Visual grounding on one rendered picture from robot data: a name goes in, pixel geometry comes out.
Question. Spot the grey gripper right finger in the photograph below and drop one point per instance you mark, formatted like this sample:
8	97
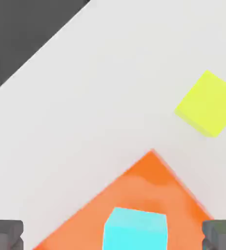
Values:
221	234

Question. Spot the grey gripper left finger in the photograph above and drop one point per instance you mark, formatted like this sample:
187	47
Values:
5	232

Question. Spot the small cyan cube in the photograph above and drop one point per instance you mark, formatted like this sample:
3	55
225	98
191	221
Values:
135	230

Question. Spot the small yellow cube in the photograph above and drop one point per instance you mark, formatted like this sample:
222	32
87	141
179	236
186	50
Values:
208	103

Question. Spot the large orange box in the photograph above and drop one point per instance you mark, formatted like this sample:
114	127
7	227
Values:
144	187

